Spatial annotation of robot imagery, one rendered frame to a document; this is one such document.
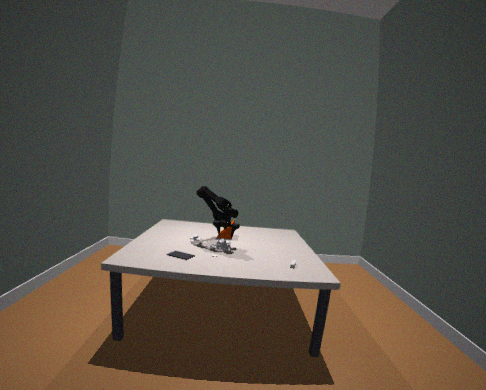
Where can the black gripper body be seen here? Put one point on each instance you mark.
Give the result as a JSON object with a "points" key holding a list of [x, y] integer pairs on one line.
{"points": [[234, 226]]}

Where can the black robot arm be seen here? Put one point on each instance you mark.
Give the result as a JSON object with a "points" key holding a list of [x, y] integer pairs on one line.
{"points": [[221, 203]]}

